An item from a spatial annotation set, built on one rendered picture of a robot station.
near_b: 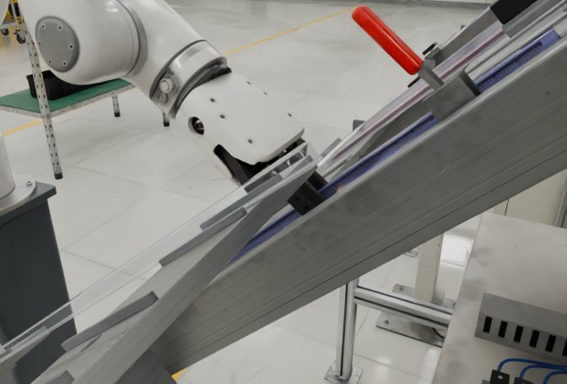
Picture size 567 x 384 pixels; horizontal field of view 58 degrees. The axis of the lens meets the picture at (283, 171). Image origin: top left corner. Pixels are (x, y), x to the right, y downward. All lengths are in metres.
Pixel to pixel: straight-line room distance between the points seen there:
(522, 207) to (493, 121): 1.64
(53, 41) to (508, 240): 0.85
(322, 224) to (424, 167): 0.09
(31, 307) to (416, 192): 0.91
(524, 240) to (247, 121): 0.71
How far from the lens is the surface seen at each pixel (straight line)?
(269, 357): 1.62
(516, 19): 0.68
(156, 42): 0.51
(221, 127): 0.47
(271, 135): 0.49
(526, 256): 1.02
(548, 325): 0.80
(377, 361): 1.63
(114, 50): 0.48
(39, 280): 1.13
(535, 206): 1.96
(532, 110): 0.33
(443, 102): 0.36
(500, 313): 0.80
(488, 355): 0.79
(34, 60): 2.66
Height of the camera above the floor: 1.15
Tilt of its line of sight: 25 degrees down
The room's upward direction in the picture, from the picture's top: straight up
